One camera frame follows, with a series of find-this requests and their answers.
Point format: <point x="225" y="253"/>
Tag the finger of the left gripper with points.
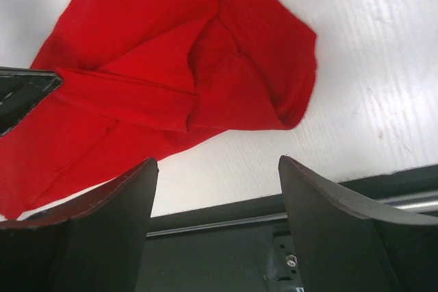
<point x="21" y="91"/>

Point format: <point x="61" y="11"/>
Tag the red t shirt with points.
<point x="148" y="79"/>

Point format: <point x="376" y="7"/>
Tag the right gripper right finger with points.
<point x="345" y="241"/>

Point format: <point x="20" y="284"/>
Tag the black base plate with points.
<point x="247" y="246"/>

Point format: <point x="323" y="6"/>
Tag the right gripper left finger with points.
<point x="91" y="243"/>

